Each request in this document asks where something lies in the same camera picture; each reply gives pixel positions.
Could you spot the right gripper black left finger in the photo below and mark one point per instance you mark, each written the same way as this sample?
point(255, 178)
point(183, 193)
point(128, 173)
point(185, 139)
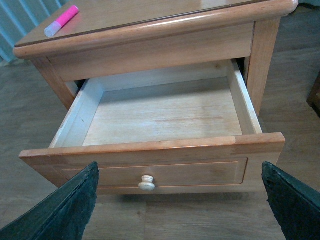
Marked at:
point(63, 215)

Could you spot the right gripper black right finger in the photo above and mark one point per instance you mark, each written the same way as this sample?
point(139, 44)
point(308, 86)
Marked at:
point(295, 205)

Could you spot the pink marker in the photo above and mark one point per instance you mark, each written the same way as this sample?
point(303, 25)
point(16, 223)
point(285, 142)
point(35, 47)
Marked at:
point(61, 21)

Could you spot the wooden drawer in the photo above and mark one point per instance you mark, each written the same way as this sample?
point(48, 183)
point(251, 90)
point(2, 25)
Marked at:
point(193, 128)

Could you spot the wooden nightstand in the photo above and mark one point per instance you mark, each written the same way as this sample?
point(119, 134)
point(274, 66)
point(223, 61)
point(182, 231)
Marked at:
point(111, 37)

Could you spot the grey pleated curtain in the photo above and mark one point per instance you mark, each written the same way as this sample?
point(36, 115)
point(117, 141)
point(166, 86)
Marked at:
point(20, 17)

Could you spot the drawer knob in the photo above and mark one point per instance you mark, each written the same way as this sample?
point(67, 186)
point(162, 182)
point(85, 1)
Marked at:
point(146, 183)

